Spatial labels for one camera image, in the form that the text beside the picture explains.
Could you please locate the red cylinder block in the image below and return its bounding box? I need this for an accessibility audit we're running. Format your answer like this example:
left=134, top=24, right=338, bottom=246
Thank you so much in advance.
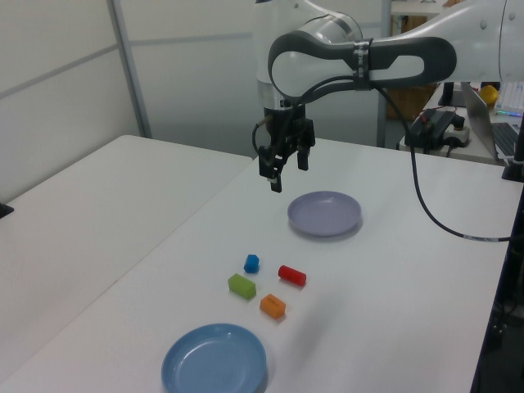
left=278, top=264, right=308, bottom=287

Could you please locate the yellow ball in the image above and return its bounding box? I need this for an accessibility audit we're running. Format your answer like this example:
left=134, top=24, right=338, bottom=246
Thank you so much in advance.
left=478, top=84, right=501, bottom=108

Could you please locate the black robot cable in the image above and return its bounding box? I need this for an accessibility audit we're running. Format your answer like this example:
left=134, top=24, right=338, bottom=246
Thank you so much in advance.
left=251, top=75, right=513, bottom=243

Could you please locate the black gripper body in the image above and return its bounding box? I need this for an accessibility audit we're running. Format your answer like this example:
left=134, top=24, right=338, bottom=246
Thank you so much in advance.
left=263, top=105, right=309, bottom=160

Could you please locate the green rectangular block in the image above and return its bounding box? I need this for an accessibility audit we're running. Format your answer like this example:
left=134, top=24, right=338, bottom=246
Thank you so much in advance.
left=227, top=273, right=258, bottom=301

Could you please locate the blue plate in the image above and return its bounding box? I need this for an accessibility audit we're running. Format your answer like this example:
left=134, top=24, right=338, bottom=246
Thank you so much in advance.
left=160, top=323, right=268, bottom=393

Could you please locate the orange rectangular block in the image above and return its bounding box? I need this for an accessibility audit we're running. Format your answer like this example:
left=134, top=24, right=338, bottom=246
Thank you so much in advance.
left=259, top=293, right=287, bottom=319

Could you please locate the black metal stand frame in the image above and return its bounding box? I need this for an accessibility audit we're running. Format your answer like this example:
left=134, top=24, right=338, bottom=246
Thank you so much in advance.
left=470, top=179, right=524, bottom=393

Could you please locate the silver laptop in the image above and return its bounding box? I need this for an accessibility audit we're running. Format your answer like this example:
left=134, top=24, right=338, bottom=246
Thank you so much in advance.
left=460, top=81, right=523, bottom=163

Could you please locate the purple plate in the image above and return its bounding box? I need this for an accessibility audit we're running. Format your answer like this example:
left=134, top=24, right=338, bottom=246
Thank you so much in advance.
left=287, top=191, right=364, bottom=238

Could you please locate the grey partition post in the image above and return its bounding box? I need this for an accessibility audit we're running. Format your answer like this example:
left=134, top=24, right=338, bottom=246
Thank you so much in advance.
left=376, top=0, right=394, bottom=148
left=106, top=0, right=153, bottom=139

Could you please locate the black electronics box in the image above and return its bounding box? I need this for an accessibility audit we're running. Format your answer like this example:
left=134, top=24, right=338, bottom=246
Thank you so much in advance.
left=409, top=108, right=466, bottom=148

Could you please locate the black velcro strap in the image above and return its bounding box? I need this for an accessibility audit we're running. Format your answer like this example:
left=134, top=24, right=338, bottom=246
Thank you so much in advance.
left=350, top=38, right=374, bottom=91

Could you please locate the white box with black knob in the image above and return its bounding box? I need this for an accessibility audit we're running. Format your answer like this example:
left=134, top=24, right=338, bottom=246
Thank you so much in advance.
left=444, top=115, right=472, bottom=148

